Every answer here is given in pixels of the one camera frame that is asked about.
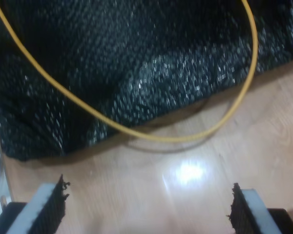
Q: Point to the black bubble wrap mat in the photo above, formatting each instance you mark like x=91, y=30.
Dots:
x=112, y=61

